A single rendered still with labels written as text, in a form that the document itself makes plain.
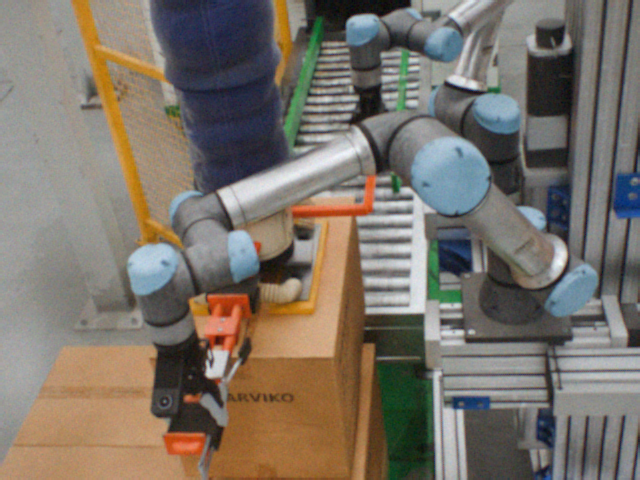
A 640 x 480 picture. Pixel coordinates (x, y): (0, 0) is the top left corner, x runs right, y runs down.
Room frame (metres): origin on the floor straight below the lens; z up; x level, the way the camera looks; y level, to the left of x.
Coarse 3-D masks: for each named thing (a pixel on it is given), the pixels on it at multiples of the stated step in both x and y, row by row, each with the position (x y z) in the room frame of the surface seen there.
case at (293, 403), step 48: (336, 240) 1.67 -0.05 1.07; (336, 288) 1.48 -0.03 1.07; (240, 336) 1.37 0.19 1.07; (288, 336) 1.35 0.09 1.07; (336, 336) 1.33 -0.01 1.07; (240, 384) 1.31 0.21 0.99; (288, 384) 1.29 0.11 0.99; (336, 384) 1.27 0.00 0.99; (240, 432) 1.31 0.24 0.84; (288, 432) 1.29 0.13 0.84; (336, 432) 1.27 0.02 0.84
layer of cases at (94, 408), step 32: (64, 352) 2.02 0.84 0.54; (96, 352) 2.00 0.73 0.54; (128, 352) 1.98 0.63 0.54; (64, 384) 1.87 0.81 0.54; (96, 384) 1.85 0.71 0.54; (128, 384) 1.83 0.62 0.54; (32, 416) 1.76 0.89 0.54; (64, 416) 1.74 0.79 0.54; (96, 416) 1.72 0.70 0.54; (128, 416) 1.70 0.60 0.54; (32, 448) 1.64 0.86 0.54; (64, 448) 1.62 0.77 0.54; (96, 448) 1.60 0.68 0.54; (128, 448) 1.58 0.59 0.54; (160, 448) 1.57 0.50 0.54
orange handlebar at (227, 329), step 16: (368, 176) 1.71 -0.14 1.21; (368, 192) 1.64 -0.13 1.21; (304, 208) 1.62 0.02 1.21; (320, 208) 1.61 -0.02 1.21; (336, 208) 1.60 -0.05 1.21; (352, 208) 1.59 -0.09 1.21; (368, 208) 1.59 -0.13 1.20; (240, 304) 1.31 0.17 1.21; (208, 320) 1.27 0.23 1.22; (224, 320) 1.26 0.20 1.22; (240, 320) 1.27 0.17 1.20; (208, 336) 1.22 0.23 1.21; (224, 336) 1.24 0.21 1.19; (176, 448) 0.96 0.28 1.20; (192, 448) 0.96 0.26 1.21
